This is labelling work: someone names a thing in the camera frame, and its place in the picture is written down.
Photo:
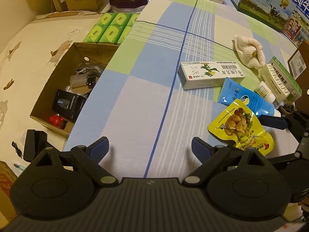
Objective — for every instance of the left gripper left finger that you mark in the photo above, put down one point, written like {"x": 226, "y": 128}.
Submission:
{"x": 88, "y": 159}

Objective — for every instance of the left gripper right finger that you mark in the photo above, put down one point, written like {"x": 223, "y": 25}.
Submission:
{"x": 212, "y": 159}

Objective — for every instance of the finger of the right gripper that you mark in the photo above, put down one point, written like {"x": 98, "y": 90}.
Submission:
{"x": 273, "y": 122}

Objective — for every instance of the green white medicine box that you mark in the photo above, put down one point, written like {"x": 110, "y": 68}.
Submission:
{"x": 287, "y": 79}

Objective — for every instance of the small white bottle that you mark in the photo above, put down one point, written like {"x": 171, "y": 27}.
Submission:
{"x": 263, "y": 91}

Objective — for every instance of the yellow snack packet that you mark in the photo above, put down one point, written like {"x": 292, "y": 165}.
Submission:
{"x": 239, "y": 124}

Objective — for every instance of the white vial tray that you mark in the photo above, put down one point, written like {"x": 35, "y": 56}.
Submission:
{"x": 274, "y": 83}

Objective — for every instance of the blue cream tube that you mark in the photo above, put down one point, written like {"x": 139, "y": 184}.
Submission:
{"x": 231, "y": 91}

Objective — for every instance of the white medicine box with birds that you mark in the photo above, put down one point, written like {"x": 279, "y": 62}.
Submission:
{"x": 199, "y": 75}

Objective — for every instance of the dark velvet scrunchie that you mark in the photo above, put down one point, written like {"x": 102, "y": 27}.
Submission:
{"x": 287, "y": 108}

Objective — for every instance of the red toy in box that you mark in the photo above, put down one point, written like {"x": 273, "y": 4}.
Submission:
{"x": 58, "y": 121}

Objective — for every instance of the black product box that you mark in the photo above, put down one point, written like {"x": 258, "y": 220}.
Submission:
{"x": 68, "y": 105}

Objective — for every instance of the brown white storage box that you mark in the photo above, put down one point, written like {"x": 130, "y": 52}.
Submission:
{"x": 299, "y": 67}

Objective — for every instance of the cream knitted cloth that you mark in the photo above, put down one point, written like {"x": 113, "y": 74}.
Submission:
{"x": 250, "y": 52}

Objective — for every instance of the checkered bed sheet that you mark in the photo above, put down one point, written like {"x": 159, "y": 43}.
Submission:
{"x": 138, "y": 102}

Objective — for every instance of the open cardboard box on floor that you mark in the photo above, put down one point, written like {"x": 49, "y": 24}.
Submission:
{"x": 77, "y": 72}

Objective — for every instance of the blue milk carton box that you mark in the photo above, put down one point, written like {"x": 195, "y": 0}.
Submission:
{"x": 296, "y": 27}

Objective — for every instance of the green milk carton box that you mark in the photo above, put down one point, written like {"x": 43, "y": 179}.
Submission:
{"x": 273, "y": 13}

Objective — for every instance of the green tissue packs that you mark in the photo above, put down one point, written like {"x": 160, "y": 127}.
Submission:
{"x": 111, "y": 28}

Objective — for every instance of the dark tray with items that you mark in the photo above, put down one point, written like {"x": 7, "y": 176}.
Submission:
{"x": 128, "y": 6}

